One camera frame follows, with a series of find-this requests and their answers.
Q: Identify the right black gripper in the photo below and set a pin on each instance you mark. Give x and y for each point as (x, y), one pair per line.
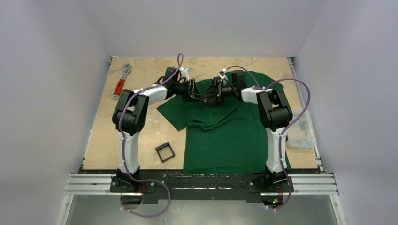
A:
(216, 90)

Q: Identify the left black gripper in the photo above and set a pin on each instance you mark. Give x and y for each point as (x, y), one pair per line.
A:
(192, 93)

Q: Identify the green t-shirt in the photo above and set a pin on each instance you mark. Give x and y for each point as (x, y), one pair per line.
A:
(222, 139)

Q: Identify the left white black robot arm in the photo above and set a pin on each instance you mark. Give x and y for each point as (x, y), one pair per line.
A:
(129, 118)

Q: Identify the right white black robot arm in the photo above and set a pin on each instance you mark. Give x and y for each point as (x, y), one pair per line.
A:
(274, 112)

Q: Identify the clear plastic parts box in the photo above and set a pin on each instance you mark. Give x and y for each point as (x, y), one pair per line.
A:
(301, 134)

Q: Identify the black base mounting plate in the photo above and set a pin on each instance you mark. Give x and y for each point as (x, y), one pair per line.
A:
(150, 185)

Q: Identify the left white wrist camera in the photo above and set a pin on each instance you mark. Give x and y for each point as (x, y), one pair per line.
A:
(185, 72)

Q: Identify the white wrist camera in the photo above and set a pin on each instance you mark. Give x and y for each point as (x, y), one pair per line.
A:
(185, 72)
(222, 76)

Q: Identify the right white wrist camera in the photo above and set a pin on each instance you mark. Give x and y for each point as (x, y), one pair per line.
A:
(222, 76)

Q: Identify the black square frame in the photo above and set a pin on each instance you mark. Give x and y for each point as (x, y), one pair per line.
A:
(165, 152)

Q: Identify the red handled adjustable wrench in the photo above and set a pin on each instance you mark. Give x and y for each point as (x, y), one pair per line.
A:
(126, 69)

